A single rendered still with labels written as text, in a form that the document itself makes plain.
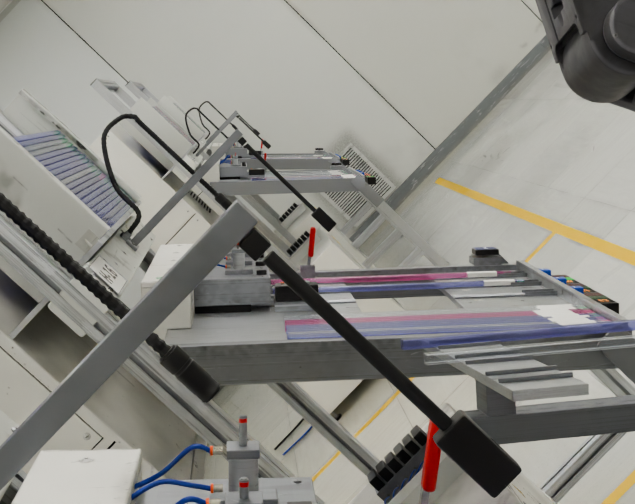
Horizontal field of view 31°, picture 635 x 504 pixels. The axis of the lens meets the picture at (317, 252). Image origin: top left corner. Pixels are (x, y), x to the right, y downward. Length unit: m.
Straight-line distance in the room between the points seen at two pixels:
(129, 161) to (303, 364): 3.60
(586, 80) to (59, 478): 0.47
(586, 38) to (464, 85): 7.71
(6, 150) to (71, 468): 0.97
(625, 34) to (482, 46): 7.76
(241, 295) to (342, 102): 6.37
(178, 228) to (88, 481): 4.41
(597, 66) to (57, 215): 1.17
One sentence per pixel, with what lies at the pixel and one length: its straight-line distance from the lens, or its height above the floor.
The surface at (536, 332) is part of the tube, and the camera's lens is 1.31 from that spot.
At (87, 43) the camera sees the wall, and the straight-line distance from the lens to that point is 8.38.
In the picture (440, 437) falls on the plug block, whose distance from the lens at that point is 0.60.
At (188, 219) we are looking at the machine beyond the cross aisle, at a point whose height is 1.17.
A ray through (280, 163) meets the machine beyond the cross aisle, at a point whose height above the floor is 0.95.
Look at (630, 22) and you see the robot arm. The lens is 0.75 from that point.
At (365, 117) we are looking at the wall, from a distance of 8.35.
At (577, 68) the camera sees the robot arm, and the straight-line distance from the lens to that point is 0.79.
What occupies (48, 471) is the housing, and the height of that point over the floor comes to 1.30.
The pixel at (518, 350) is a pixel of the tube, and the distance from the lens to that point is 1.18.
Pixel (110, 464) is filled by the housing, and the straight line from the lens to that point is 0.89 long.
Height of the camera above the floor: 1.38
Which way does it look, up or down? 8 degrees down
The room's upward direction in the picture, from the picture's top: 46 degrees counter-clockwise
